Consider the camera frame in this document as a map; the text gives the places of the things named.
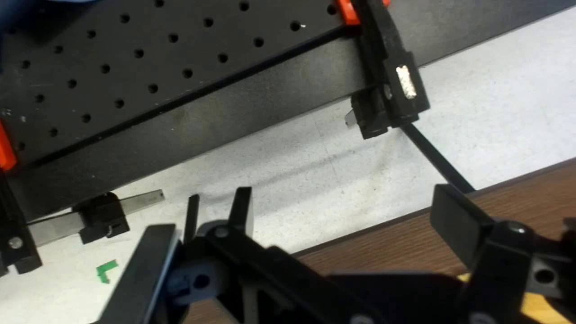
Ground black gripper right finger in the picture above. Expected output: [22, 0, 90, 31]
[430, 184, 576, 324]

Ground thin black perforated strip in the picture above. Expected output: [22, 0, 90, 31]
[400, 119, 477, 197]

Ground green floor tape mark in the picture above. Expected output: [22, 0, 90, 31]
[96, 258, 121, 287]

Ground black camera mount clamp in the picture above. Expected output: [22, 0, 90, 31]
[349, 0, 432, 141]

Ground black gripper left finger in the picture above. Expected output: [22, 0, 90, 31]
[97, 186, 254, 324]

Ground orange clamp handle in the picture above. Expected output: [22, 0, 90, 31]
[333, 0, 364, 29]
[0, 123, 20, 175]

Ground silver metal bar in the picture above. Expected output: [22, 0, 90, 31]
[25, 188, 166, 245]

